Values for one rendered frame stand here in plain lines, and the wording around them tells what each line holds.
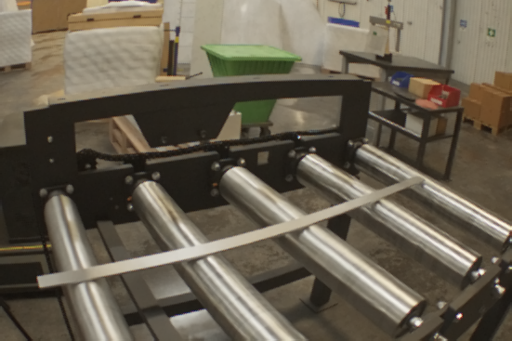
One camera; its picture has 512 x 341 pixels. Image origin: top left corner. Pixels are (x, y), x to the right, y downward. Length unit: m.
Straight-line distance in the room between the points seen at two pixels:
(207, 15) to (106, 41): 1.26
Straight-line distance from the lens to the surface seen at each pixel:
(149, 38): 4.54
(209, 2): 4.98
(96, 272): 0.88
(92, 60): 4.65
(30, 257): 2.08
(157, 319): 0.96
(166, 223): 1.07
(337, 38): 7.99
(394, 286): 0.92
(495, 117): 6.60
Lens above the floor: 1.46
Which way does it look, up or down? 22 degrees down
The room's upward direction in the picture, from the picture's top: 4 degrees clockwise
